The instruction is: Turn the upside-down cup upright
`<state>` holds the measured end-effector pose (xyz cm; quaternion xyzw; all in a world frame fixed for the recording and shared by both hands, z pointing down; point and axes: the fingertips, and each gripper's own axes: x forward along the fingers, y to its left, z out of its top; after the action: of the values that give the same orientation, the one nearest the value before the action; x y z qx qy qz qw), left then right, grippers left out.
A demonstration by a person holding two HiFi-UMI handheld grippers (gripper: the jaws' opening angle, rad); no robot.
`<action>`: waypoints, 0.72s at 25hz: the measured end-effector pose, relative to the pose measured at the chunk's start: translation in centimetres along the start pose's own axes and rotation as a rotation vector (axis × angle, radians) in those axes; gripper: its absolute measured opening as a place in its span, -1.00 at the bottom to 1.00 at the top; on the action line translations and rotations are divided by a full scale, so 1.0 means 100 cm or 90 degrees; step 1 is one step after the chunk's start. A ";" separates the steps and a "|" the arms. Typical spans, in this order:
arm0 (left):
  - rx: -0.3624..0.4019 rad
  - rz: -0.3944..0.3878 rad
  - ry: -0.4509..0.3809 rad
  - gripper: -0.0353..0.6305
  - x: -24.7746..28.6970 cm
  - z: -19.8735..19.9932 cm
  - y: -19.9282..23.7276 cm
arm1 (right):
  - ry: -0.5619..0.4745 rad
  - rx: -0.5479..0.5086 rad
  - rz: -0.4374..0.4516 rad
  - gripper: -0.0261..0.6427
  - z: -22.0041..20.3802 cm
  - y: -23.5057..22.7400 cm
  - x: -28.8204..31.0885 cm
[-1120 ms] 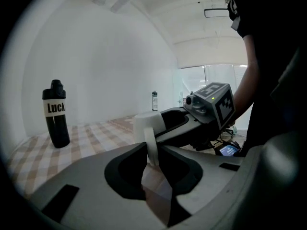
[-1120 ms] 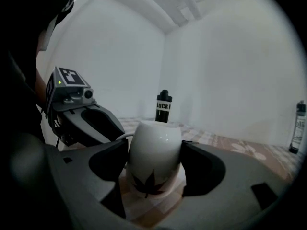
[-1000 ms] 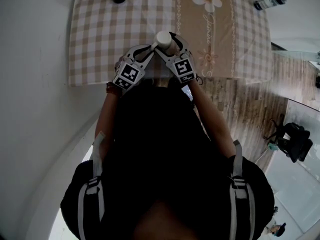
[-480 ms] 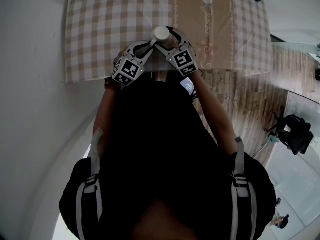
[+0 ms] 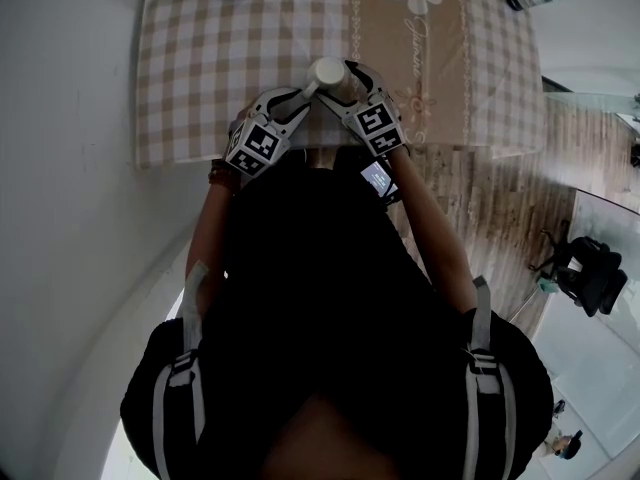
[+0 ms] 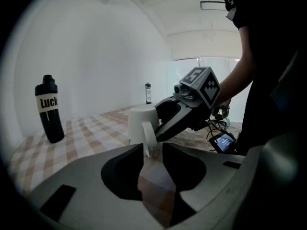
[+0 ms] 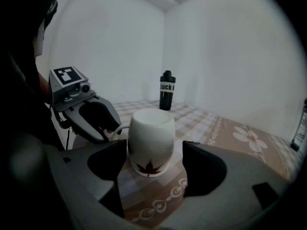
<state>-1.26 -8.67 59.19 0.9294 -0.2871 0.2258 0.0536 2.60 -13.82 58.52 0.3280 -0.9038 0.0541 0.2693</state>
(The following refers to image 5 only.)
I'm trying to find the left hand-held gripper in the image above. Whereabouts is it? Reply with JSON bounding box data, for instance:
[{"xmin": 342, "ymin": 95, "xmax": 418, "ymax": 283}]
[{"xmin": 223, "ymin": 86, "xmax": 314, "ymax": 177}]

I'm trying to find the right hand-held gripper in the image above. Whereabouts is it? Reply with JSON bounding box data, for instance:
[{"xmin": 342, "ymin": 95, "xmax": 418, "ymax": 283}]
[{"xmin": 317, "ymin": 59, "xmax": 405, "ymax": 158}]

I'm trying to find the black office chair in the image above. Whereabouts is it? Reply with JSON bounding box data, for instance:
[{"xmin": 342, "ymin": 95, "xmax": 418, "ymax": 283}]
[{"xmin": 529, "ymin": 217, "xmax": 629, "ymax": 318}]

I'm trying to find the person's left forearm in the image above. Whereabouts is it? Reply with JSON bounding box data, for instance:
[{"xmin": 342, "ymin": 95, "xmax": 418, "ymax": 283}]
[{"xmin": 185, "ymin": 182, "xmax": 236, "ymax": 314}]

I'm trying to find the grey backpack strap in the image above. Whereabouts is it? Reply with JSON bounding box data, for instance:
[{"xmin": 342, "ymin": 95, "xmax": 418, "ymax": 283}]
[
  {"xmin": 152, "ymin": 260, "xmax": 209, "ymax": 480},
  {"xmin": 462, "ymin": 275, "xmax": 516, "ymax": 480}
]

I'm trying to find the small screen device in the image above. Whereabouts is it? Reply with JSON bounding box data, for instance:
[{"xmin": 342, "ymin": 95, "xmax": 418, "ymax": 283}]
[{"xmin": 359, "ymin": 161, "xmax": 400, "ymax": 199}]

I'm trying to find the checked beige tablecloth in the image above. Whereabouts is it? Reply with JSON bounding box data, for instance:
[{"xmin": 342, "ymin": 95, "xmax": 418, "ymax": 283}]
[{"xmin": 134, "ymin": 0, "xmax": 547, "ymax": 169}]

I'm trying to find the grey right backpack strap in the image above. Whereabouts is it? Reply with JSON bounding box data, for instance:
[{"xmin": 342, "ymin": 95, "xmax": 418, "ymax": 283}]
[{"xmin": 462, "ymin": 275, "xmax": 516, "ymax": 480}]

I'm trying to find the white mug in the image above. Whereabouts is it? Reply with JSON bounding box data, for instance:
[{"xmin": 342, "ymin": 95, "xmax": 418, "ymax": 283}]
[{"xmin": 302, "ymin": 56, "xmax": 347, "ymax": 100}]

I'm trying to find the beaded bracelet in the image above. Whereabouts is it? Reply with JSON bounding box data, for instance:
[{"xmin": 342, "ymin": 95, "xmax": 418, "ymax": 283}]
[{"xmin": 208, "ymin": 157, "xmax": 239, "ymax": 192}]

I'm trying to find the person's black top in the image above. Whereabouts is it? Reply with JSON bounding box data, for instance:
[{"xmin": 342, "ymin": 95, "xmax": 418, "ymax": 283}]
[{"xmin": 119, "ymin": 160, "xmax": 554, "ymax": 480}]

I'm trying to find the grey left backpack strap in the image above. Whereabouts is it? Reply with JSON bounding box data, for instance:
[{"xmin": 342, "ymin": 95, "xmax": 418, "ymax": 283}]
[{"xmin": 152, "ymin": 260, "xmax": 209, "ymax": 480}]

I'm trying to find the person's right forearm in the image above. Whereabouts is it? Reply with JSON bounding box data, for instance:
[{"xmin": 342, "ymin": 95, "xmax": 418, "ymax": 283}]
[{"xmin": 389, "ymin": 150, "xmax": 479, "ymax": 314}]

